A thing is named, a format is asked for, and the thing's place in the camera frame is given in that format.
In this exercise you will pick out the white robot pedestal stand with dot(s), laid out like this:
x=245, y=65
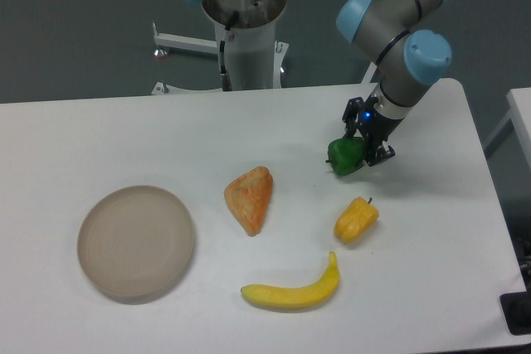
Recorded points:
x=249, y=55

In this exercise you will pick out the yellow toy bell pepper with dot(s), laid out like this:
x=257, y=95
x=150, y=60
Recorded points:
x=358, y=217

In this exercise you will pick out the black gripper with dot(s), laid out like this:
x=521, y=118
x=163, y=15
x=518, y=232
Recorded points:
x=361, y=118

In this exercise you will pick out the green toy bell pepper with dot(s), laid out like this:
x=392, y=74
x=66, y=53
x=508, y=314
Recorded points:
x=345, y=155

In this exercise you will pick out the yellow toy banana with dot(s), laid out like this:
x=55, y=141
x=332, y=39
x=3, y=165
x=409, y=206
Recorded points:
x=308, y=296

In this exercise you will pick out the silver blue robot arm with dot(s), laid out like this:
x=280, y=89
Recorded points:
x=385, y=31

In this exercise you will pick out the beige round plate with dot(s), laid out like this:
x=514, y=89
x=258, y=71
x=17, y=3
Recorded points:
x=136, y=243

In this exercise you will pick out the black box at edge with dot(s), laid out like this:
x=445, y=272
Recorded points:
x=516, y=310

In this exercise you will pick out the orange toy sandwich triangle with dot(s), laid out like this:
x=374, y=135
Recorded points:
x=248, y=198

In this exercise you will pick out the white side table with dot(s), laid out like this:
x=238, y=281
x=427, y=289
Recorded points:
x=515, y=120

